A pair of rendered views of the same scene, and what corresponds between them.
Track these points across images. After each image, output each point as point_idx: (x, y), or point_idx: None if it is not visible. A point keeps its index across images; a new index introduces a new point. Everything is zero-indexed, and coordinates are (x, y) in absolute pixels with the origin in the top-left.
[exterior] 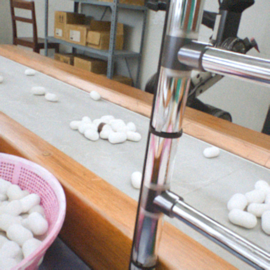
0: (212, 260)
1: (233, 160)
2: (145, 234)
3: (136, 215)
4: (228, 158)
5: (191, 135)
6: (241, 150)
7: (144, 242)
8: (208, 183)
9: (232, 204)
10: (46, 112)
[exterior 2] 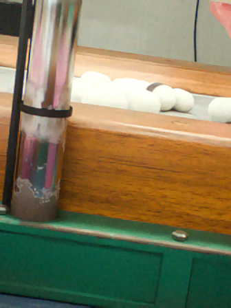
0: (130, 112)
1: (11, 72)
2: (60, 40)
3: (23, 23)
4: (2, 71)
5: None
6: (14, 58)
7: (59, 56)
8: (6, 91)
9: (80, 89)
10: None
